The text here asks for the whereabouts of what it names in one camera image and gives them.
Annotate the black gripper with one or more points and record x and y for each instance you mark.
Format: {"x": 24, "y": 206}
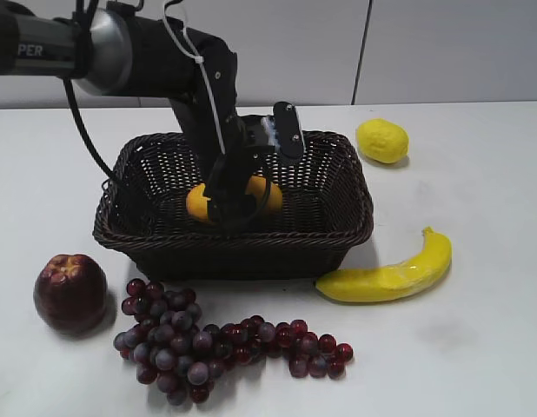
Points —
{"x": 229, "y": 205}

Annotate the yellow banana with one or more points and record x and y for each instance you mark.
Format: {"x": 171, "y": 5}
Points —
{"x": 392, "y": 282}

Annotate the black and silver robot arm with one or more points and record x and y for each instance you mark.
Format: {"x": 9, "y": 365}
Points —
{"x": 112, "y": 51}

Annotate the dark woven wicker basket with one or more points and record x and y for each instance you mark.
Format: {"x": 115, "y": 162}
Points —
{"x": 326, "y": 211}

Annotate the yellow mango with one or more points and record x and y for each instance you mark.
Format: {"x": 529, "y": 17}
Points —
{"x": 197, "y": 203}

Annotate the dark red apple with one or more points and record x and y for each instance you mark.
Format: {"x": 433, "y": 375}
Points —
{"x": 70, "y": 294}

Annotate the purple grape bunch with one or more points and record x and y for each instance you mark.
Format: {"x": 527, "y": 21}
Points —
{"x": 185, "y": 359}

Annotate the yellow lemon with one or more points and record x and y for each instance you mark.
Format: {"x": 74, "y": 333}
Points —
{"x": 382, "y": 141}

